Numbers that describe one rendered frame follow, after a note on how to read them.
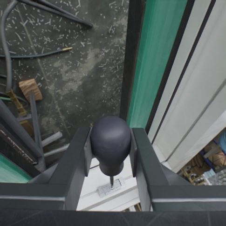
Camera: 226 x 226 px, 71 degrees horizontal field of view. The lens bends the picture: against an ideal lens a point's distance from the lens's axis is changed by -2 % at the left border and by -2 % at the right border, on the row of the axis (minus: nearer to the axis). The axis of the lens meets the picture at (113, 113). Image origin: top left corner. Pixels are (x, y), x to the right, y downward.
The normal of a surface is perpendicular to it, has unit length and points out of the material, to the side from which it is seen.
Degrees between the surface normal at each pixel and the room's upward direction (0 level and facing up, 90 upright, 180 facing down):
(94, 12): 0
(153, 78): 0
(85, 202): 90
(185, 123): 90
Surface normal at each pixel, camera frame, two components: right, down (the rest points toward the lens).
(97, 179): 0.00, -0.60
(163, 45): 0.38, 0.74
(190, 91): -0.93, 0.30
